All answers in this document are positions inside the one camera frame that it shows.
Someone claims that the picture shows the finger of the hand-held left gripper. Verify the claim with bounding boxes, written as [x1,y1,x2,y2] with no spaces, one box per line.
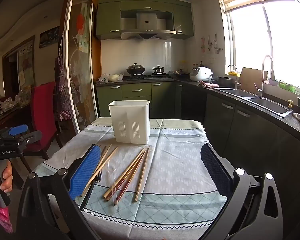
[15,131,42,150]
[0,124,28,140]

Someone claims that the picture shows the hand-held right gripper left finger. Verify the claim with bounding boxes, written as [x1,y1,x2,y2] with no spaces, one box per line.
[16,144,102,240]

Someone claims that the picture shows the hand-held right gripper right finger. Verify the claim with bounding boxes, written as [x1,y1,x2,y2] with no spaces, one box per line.
[200,142,284,240]

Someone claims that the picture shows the reddish brown chopstick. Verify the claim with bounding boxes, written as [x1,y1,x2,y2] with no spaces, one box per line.
[118,165,140,199]
[112,160,142,198]

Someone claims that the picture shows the white plastic utensil holder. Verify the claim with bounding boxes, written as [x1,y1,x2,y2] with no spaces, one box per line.
[108,100,150,145]

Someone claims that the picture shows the person's left forearm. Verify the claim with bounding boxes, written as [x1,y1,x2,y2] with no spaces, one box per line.
[0,200,13,233]

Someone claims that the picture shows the person's left hand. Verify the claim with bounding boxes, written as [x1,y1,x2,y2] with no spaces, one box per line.
[0,165,13,194]

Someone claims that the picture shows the red covered chair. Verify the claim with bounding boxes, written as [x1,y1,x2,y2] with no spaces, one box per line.
[30,81,58,160]

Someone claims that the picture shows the cluttered side table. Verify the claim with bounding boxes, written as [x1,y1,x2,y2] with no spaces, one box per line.
[0,86,32,120]

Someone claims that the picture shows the clear plastic utensil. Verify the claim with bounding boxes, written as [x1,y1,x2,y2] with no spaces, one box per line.
[106,159,120,212]

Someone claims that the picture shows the pale green patterned tablecloth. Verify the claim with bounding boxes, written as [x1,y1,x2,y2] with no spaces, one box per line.
[32,117,228,240]

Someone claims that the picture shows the dark lower cabinets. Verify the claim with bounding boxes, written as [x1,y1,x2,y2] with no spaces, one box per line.
[175,82,300,205]

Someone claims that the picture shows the checkered apron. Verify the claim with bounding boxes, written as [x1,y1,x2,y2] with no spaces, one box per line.
[54,37,76,122]

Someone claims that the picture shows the framed calligraphy poster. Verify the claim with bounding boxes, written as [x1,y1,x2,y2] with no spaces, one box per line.
[17,39,36,91]

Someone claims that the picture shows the steel double sink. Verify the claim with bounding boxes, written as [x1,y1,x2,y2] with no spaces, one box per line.
[215,87,293,118]

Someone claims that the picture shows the pink cloth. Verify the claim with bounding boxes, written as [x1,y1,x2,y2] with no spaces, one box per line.
[200,80,219,88]

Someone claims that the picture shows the green lower cabinets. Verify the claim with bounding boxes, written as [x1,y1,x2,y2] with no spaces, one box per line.
[96,81,177,118]

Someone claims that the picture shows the green cabinets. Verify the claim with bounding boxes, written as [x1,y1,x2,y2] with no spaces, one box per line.
[96,81,177,118]
[95,0,195,40]

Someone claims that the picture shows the dark cooking pot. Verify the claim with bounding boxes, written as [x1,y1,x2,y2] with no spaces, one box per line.
[217,76,234,87]

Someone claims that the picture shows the white plastic bags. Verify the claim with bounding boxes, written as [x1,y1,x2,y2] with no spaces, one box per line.
[99,73,124,83]

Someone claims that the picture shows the wooden cutting board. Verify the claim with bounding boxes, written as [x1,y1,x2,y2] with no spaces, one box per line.
[240,67,269,94]

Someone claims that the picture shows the white rice cooker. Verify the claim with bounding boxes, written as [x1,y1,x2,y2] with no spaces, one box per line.
[190,67,213,82]

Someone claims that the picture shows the tall steel faucet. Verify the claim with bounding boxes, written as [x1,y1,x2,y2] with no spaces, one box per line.
[255,55,276,98]

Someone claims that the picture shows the green plastic containers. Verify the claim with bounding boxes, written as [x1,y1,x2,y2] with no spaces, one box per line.
[279,80,297,93]

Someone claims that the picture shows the black wok with lid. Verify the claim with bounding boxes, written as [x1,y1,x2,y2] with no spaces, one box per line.
[126,64,146,77]

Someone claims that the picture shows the black gas stove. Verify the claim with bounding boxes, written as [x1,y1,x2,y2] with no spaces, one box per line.
[125,73,174,81]

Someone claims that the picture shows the green upper cabinets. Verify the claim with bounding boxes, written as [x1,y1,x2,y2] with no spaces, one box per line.
[95,0,195,40]

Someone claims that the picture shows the window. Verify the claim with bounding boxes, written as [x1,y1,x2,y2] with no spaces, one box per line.
[226,0,300,93]

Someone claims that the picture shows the steel range hood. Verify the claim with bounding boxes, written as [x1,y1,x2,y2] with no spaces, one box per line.
[120,10,177,40]

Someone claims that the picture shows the dark wall poster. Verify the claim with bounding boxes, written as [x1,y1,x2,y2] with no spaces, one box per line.
[39,26,61,49]

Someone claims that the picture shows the wall hooks with utensils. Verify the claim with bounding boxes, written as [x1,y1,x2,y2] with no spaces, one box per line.
[200,33,223,54]

